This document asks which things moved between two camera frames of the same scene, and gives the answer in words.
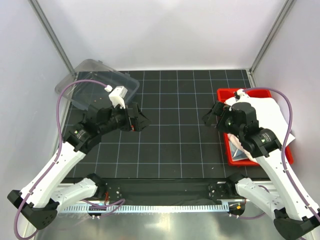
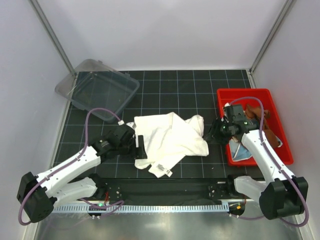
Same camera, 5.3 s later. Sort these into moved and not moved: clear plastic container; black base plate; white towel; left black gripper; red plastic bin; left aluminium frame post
Moved: white towel; left black gripper
Not moved: clear plastic container; left aluminium frame post; red plastic bin; black base plate
